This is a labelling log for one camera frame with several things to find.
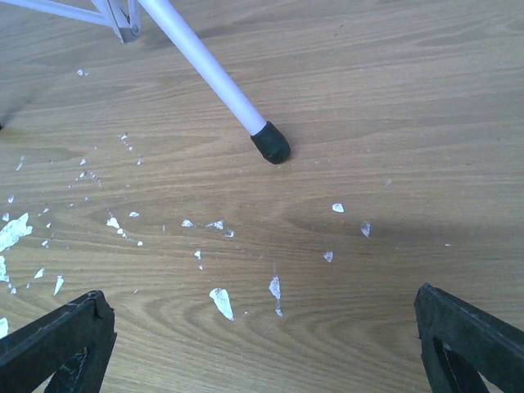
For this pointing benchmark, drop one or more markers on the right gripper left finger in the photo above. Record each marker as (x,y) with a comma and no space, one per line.
(69,348)

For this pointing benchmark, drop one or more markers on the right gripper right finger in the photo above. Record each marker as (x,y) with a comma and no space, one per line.
(462,346)

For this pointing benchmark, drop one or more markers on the white debris pile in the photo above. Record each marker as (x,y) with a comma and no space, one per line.
(127,189)

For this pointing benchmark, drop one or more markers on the white tripod music stand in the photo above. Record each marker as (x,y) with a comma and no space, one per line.
(126,24)

